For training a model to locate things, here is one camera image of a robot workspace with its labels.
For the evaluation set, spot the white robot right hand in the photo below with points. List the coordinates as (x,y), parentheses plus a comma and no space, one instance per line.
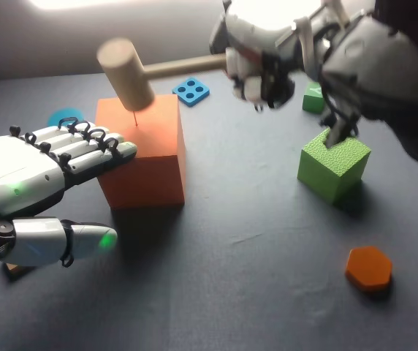
(253,33)

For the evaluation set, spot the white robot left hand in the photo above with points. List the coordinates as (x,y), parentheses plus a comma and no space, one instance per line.
(11,168)

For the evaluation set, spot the wooden mallet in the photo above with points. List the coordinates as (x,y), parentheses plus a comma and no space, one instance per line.
(128,73)

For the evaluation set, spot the thin metal nail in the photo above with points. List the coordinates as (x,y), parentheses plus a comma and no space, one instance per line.
(135,118)

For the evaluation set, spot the large orange foam cube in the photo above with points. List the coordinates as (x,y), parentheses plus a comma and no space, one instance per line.
(150,179)

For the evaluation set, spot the blue round disc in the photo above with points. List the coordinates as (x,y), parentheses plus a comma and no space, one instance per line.
(61,115)

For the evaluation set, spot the blue square block, four holes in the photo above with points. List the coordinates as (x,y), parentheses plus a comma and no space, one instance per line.
(190,89)

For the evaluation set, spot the small green cube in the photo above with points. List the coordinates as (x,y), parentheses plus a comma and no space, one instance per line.
(311,104)

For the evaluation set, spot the tan wooden rectangular block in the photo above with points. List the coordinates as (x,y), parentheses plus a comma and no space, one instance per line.
(15,268)

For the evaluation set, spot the orange hexagon block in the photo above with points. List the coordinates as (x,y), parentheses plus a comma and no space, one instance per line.
(368,267)

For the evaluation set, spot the large green textured cube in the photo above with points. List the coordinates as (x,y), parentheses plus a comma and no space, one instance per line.
(333,172)

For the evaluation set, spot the grey table cloth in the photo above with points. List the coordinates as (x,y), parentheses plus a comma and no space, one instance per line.
(267,311)

